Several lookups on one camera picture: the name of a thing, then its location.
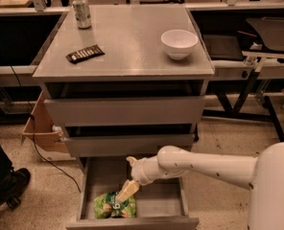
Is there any grey drawer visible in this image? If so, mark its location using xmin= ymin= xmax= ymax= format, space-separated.
xmin=65 ymin=124 xmax=195 ymax=157
xmin=43 ymin=80 xmax=207 ymax=127
xmin=66 ymin=157 xmax=199 ymax=230

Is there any green rice chip bag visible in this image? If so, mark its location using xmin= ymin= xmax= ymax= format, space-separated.
xmin=93 ymin=192 xmax=136 ymax=219

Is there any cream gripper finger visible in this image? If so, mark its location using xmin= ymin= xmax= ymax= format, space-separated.
xmin=116 ymin=180 xmax=140 ymax=202

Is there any dark grey tray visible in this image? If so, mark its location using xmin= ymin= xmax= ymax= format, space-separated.
xmin=247 ymin=17 xmax=284 ymax=52

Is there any grey top drawer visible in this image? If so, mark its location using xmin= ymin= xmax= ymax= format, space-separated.
xmin=43 ymin=80 xmax=207 ymax=127

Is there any grey middle drawer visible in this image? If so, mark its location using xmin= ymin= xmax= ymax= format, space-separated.
xmin=65 ymin=124 xmax=195 ymax=157

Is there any dark snack bar wrapper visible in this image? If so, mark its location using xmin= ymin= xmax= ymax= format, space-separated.
xmin=65 ymin=44 xmax=105 ymax=64

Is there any white bowl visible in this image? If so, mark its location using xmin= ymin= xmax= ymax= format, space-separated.
xmin=160 ymin=30 xmax=199 ymax=60

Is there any grey bottom drawer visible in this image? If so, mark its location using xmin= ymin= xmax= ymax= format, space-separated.
xmin=66 ymin=157 xmax=199 ymax=230

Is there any silver soda can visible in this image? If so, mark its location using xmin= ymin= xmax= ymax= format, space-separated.
xmin=72 ymin=0 xmax=91 ymax=29

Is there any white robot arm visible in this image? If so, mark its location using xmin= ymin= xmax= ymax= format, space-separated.
xmin=117 ymin=142 xmax=284 ymax=230

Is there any black shoe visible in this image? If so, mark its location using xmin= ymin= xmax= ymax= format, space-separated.
xmin=0 ymin=168 xmax=31 ymax=209

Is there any cardboard box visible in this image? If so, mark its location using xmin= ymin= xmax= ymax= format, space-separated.
xmin=22 ymin=93 xmax=68 ymax=153

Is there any grey drawer cabinet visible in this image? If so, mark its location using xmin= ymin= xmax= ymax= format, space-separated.
xmin=32 ymin=4 xmax=216 ymax=165

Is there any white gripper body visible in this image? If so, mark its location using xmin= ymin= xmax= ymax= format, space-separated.
xmin=126 ymin=156 xmax=168 ymax=186

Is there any black cable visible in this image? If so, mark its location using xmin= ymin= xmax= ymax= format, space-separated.
xmin=9 ymin=65 xmax=83 ymax=194

